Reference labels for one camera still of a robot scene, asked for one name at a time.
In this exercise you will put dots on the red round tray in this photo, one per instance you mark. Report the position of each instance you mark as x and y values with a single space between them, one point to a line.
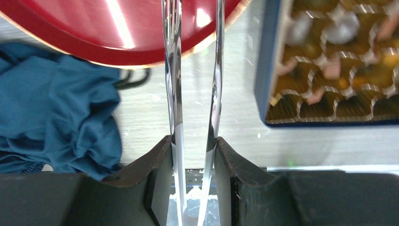
125 34

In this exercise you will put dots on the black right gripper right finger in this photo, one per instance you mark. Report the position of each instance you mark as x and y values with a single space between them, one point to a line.
250 196

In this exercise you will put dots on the blue chocolate tin box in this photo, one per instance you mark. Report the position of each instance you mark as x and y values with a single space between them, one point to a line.
328 63

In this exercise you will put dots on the dark blue cloth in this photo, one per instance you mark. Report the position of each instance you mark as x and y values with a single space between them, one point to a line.
56 110

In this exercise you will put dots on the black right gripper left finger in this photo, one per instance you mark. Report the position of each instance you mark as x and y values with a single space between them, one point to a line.
136 195

